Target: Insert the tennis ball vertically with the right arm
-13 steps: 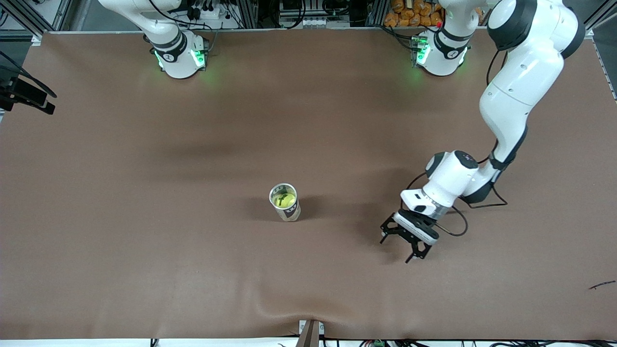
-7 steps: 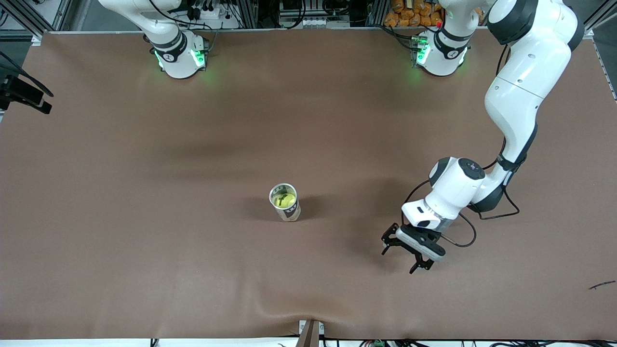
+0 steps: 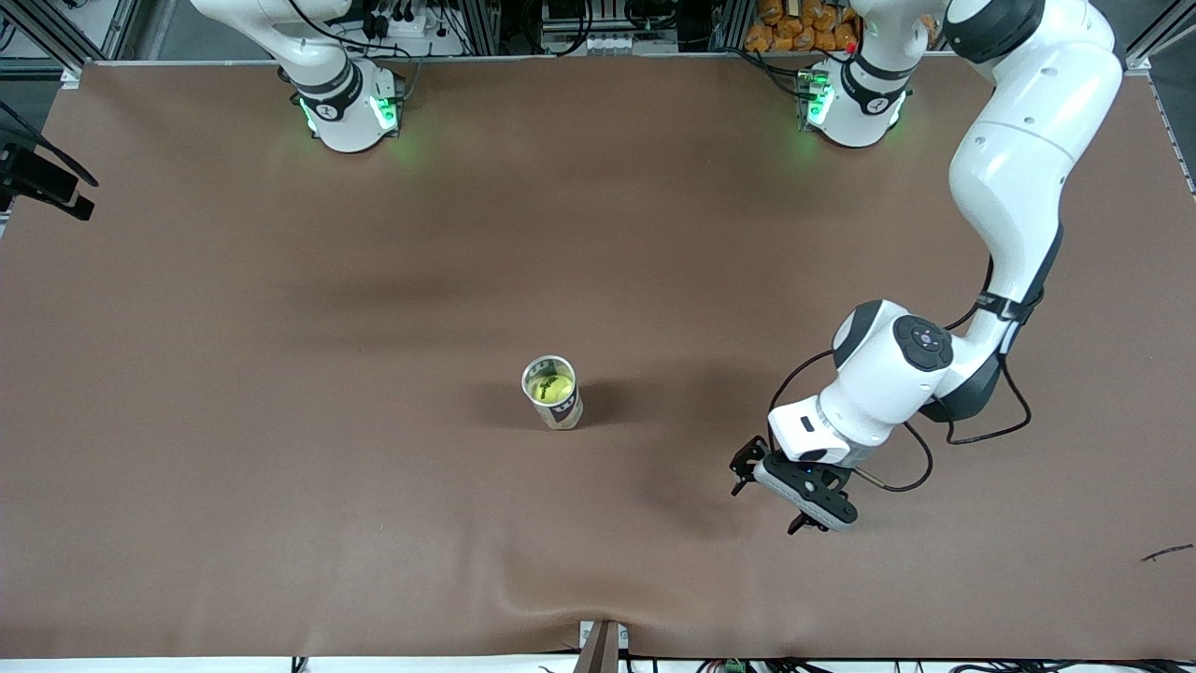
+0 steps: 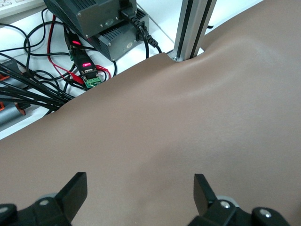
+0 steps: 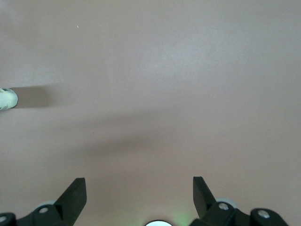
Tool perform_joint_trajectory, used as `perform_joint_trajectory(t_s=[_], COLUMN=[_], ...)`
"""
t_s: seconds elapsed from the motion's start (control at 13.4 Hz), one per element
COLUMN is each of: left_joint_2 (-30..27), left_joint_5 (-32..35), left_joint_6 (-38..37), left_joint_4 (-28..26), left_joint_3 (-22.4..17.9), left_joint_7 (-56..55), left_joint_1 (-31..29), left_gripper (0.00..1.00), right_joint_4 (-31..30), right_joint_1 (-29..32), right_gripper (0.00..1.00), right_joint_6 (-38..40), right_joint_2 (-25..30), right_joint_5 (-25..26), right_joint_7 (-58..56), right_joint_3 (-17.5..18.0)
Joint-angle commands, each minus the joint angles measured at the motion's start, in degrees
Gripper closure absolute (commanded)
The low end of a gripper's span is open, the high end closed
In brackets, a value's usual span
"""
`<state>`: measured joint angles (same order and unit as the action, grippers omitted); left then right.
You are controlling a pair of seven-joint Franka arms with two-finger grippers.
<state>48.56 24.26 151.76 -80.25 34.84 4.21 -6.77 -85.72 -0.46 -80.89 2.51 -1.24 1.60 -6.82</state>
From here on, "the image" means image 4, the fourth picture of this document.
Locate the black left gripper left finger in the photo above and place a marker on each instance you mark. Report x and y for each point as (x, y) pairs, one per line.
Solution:
(58, 207)

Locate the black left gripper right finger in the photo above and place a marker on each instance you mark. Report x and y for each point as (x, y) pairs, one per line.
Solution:
(218, 212)

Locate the brown table mat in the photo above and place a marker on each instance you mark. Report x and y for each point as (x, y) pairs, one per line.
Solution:
(188, 141)

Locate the grey cylinder with orange band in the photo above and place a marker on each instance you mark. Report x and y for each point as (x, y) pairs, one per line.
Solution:
(9, 115)

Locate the green terminal block connector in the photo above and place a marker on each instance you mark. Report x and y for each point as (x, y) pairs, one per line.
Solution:
(92, 82)

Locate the red alligator clip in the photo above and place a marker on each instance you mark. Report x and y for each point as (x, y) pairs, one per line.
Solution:
(102, 68)
(76, 77)

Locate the black serial adapter red light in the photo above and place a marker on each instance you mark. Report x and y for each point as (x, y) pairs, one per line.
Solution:
(85, 66)

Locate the black flat device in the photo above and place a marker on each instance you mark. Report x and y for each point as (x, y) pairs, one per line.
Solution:
(8, 64)

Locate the black usb adapter red light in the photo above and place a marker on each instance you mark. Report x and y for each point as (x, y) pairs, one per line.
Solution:
(75, 43)

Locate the dark grey power supply box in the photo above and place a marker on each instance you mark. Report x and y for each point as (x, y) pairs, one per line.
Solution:
(117, 44)
(94, 14)

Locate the beige keyboard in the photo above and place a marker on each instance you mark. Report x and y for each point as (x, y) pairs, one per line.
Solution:
(14, 7)

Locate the aluminium camera post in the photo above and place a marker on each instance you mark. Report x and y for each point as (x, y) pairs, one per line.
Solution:
(188, 28)

